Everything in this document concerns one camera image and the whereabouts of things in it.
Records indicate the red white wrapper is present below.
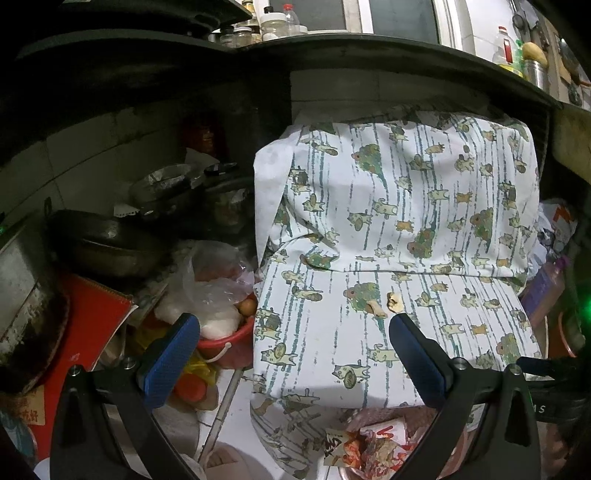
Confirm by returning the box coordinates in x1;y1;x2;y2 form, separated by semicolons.
324;418;416;480

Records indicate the pink plastic trash basket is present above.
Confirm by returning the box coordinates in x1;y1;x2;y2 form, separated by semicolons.
346;405;484;479

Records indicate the purple plastic bottle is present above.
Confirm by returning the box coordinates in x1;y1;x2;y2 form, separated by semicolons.
521;256;570;329

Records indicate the red cardboard box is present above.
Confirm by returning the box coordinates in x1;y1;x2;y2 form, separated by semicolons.
19;276;136;460

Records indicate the pink slipper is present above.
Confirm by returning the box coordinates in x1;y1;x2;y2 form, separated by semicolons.
204;444;256;480

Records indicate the red plastic bucket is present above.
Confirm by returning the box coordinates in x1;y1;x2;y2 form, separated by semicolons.
197;294;257;370

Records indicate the clear plastic bag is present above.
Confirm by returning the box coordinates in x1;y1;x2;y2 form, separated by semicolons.
154;241;256;340

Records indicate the cartoon cat print tablecloth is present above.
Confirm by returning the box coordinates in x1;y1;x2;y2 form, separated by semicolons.
250;111;540;479

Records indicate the steel utensil cup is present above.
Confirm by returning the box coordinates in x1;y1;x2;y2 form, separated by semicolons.
523;59;550;93

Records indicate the yellow-label oil bottle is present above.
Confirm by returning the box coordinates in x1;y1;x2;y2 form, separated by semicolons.
492;26;523;77

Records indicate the white-lid jar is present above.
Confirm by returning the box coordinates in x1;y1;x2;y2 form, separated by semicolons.
259;6;288;42

